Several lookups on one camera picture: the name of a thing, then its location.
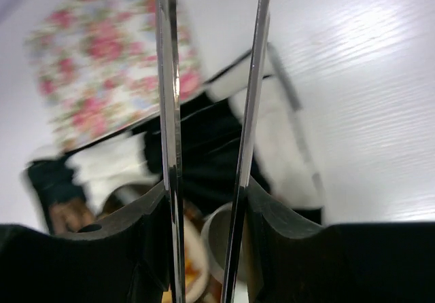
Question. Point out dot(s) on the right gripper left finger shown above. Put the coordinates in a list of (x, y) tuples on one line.
[(124, 257)]

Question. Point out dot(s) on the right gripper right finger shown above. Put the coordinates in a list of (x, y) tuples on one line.
[(277, 261)]

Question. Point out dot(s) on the metal tongs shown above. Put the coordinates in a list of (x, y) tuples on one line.
[(170, 125)]

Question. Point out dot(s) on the dark rimmed ceramic plate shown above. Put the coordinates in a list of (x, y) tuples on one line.
[(200, 285)]

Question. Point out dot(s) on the metal cup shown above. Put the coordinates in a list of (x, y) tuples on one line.
[(214, 234)]

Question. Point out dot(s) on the black white checkered cloth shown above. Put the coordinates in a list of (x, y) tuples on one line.
[(76, 188)]

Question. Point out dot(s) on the floral rectangular tray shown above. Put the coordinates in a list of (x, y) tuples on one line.
[(96, 67)]

